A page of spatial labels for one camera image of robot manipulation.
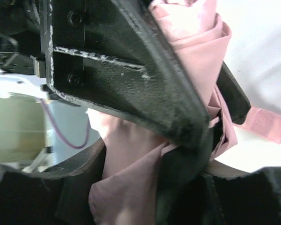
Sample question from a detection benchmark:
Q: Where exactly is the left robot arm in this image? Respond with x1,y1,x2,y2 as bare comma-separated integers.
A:
0,0,212,147

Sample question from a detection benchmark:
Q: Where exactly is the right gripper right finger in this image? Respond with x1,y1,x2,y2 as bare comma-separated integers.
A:
200,161,281,225

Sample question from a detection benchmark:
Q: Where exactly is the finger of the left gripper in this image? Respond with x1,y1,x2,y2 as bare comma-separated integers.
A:
45,0,209,147
217,62,251,125

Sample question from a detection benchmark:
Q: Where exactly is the pink folding umbrella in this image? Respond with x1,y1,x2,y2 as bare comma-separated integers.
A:
86,0,281,225

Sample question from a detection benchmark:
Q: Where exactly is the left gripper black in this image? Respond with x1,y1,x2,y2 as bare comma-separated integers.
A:
0,0,53,77

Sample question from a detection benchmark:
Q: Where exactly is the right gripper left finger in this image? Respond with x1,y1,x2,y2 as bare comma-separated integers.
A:
0,139,106,225

